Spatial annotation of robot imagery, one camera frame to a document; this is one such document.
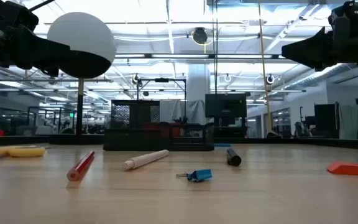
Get blue binder clip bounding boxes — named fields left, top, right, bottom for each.
left=175, top=169, right=213, bottom=183

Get black metal rig frame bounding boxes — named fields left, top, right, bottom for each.
left=137, top=77, right=188, bottom=124

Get black marker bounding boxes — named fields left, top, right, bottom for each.
left=226, top=147, right=242, bottom=167

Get black monitor on stand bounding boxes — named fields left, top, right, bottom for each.
left=204, top=93, right=248, bottom=139

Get beige cylindrical marker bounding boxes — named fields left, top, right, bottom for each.
left=122, top=149, right=170, bottom=171

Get black mesh desk organizer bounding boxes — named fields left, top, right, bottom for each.
left=103, top=99, right=215, bottom=152

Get black aluminium table frame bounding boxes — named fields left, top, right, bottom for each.
left=0, top=134, right=358, bottom=151

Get white cloth cover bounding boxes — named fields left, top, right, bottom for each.
left=159, top=99, right=206, bottom=125

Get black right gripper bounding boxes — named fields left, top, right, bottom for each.
left=281, top=0, right=358, bottom=72

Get orange eraser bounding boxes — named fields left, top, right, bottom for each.
left=327, top=161, right=358, bottom=177

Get yellow-handled scissors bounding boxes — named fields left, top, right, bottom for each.
left=0, top=145, right=46, bottom=158

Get white globe desk lamp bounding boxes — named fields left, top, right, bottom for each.
left=47, top=11, right=117, bottom=146

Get yellow hanging cable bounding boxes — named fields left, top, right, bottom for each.
left=257, top=0, right=273, bottom=134

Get red coloured pencil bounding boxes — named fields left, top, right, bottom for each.
left=67, top=151, right=96, bottom=182

